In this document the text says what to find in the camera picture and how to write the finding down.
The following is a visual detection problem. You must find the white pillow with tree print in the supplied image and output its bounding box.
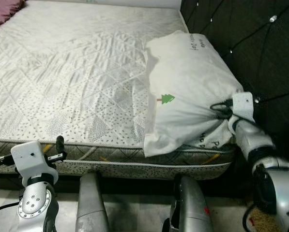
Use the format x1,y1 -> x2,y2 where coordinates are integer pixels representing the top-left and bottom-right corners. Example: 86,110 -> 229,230
143,30 -> 245,158

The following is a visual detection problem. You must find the grey robot left leg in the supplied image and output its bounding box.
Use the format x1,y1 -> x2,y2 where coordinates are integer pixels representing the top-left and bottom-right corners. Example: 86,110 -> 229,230
76,172 -> 110,232

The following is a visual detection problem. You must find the grey robot leg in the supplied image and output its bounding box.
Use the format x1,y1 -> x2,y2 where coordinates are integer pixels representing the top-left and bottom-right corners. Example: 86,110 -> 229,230
76,172 -> 110,232
163,174 -> 214,232

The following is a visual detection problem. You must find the black tufted headboard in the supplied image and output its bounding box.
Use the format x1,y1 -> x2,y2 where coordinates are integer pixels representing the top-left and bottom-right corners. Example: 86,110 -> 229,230
180,0 -> 289,167

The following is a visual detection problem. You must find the white quilted mattress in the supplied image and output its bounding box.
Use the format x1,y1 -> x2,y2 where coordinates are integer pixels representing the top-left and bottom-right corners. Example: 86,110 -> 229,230
0,0 -> 242,180

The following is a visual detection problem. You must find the brown floor mat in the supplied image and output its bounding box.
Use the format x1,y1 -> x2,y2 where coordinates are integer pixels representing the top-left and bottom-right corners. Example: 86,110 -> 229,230
251,210 -> 280,232

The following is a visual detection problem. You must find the grey robot right leg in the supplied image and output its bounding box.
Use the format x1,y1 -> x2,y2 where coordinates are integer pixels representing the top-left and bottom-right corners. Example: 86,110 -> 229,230
163,174 -> 214,232

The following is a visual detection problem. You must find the purple cartoon print duvet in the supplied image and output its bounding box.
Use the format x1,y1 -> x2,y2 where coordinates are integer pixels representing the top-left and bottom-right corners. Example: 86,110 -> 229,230
0,0 -> 27,35

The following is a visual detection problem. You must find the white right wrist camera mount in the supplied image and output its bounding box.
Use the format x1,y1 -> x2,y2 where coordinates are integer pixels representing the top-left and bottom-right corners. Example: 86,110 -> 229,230
231,91 -> 256,122

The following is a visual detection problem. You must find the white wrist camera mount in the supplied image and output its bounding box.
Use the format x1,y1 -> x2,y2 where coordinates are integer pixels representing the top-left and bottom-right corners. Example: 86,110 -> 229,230
231,91 -> 256,122
10,140 -> 60,179

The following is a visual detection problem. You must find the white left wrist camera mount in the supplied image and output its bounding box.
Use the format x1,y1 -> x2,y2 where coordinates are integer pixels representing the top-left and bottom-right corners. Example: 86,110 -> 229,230
10,140 -> 60,179

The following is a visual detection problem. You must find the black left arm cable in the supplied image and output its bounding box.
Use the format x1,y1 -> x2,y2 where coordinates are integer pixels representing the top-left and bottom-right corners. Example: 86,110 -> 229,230
0,155 -> 14,169

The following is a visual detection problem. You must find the dark bed frame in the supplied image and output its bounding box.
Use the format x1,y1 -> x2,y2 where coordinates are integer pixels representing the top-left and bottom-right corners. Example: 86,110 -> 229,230
0,172 -> 254,200

